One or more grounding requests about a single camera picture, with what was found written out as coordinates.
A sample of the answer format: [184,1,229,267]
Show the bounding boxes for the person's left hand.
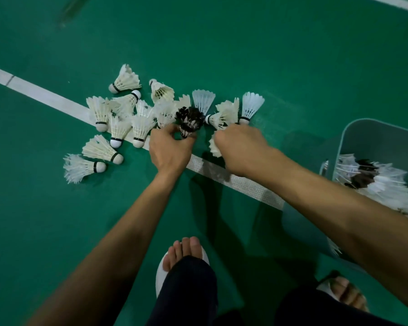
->
[149,124,197,176]

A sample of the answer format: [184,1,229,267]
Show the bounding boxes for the person's right hand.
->
[214,124,279,178]

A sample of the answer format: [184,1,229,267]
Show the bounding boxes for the white feather shuttlecock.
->
[208,134,223,158]

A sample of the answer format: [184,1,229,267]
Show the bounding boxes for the black feather shuttlecock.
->
[175,106,205,139]

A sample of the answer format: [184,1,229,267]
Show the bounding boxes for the person's right forearm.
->
[257,146,408,317]

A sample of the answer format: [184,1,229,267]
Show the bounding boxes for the person's left forearm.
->
[27,168,181,326]

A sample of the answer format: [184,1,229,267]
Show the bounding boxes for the pile of white shuttlecocks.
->
[63,64,266,185]

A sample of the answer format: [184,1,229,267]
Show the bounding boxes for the person's left foot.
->
[163,236,203,273]

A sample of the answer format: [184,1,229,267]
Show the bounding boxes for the person's foot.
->
[329,276,370,313]
[163,236,203,273]

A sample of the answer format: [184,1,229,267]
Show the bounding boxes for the white slipper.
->
[155,246,210,298]
[316,271,344,302]

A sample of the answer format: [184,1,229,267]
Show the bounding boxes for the dark feather shuttlecock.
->
[345,159,380,190]

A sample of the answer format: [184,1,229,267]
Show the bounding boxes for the grey plastic bin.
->
[281,118,408,270]

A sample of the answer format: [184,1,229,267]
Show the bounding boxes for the black trousers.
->
[146,256,407,326]

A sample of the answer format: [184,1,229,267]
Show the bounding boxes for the heap of white shuttlecocks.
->
[321,153,408,224]

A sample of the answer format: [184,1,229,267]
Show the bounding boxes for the person's right foot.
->
[329,276,370,313]

